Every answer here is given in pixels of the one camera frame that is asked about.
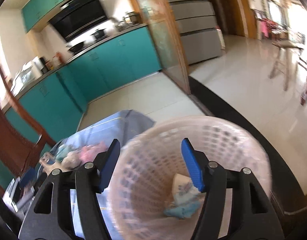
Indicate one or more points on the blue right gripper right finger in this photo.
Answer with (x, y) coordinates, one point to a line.
(195, 163)

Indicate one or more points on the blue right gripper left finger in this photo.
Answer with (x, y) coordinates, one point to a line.
(107, 165)

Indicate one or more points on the pink plastic bag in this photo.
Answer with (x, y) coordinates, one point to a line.
(88, 153)

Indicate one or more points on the paper cup with stripes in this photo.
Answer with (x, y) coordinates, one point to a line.
(183, 190)

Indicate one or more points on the white tissue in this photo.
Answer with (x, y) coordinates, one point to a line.
(71, 161)

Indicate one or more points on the light blue tissue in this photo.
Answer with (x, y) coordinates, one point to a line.
(62, 152)

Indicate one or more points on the teal lower kitchen cabinets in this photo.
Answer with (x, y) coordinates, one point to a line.
(59, 98)

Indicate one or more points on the dark wooden chair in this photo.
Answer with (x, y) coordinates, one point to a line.
(16, 152)

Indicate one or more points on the black wok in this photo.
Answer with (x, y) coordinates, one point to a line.
(77, 48)

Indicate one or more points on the silver refrigerator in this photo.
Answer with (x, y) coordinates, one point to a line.
(197, 27)

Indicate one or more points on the black cooking pot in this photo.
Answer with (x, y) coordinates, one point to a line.
(99, 34)

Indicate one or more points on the steel stock pot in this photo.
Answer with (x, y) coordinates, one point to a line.
(132, 18)

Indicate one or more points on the black range hood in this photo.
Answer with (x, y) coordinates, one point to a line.
(78, 17)

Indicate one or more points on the brown wooden door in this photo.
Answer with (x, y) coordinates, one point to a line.
(233, 19)

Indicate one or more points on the glass sliding door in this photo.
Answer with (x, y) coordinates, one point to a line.
(158, 16)

